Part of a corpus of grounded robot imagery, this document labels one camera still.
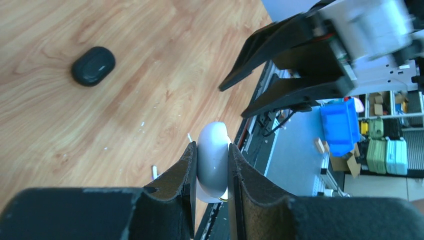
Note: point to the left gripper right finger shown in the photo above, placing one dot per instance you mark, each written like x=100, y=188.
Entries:
x=260, y=210

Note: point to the blue plastic bin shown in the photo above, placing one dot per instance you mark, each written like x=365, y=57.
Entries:
x=340, y=126

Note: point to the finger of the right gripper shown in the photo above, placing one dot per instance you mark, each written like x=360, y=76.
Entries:
x=289, y=92
x=267, y=43

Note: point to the cardboard boxes on floor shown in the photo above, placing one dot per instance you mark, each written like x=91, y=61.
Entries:
x=345, y=163

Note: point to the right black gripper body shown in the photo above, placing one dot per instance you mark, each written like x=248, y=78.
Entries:
x=324, y=56

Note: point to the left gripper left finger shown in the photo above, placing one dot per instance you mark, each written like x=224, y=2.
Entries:
x=164, y=209

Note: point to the green storage cases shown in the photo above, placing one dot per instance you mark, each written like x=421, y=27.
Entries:
x=382, y=147

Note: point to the small white debris strip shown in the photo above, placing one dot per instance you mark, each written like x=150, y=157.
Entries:
x=154, y=172

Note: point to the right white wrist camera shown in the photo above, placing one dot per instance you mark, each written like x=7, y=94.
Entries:
x=371, y=28

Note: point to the black earbud charging case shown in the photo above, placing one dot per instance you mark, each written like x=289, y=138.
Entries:
x=93, y=66

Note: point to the white earbud charging case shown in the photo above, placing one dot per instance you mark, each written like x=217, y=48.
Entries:
x=212, y=163

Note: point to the white storage shelf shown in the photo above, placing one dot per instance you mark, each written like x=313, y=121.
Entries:
x=388, y=91

